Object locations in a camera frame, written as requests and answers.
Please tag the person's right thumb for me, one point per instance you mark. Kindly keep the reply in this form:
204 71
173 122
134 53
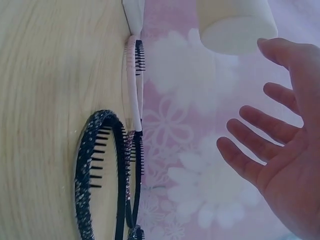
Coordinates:
287 52

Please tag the white tapered object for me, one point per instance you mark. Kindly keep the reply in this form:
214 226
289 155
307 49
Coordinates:
135 15

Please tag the red rhinestone black headband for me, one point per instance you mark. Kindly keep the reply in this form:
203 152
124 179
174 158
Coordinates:
137 175

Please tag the black glitter headband, silver stones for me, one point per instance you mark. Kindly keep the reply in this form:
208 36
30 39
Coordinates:
83 160

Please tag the pink headband with black teeth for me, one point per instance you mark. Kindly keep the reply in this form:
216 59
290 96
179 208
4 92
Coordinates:
132 75

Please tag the white cylinder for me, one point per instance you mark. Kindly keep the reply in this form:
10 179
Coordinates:
232 35

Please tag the person's right hand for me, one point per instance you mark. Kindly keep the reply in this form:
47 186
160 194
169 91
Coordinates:
297 170

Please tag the dark silver glitter headband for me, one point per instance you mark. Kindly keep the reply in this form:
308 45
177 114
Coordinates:
135 235

